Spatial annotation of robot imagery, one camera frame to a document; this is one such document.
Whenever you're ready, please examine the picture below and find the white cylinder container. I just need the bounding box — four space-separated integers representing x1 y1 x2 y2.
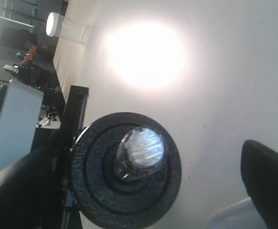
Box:
46 12 88 44

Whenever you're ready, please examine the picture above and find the white plastic tray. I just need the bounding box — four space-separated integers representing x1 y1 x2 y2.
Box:
207 198 267 229

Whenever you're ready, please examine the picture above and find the black weight plate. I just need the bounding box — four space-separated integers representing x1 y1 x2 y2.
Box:
69 112 182 229

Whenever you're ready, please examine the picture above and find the chrome threaded dumbbell bar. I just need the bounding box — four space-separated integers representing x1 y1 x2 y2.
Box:
114 126 167 182

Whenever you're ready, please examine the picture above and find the black aluminium frame post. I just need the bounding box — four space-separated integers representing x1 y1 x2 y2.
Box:
51 85 89 229

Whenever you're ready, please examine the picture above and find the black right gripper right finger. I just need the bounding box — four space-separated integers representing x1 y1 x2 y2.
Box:
240 140 278 229

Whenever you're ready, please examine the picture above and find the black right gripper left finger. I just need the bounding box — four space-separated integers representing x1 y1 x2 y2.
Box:
0 147 61 229

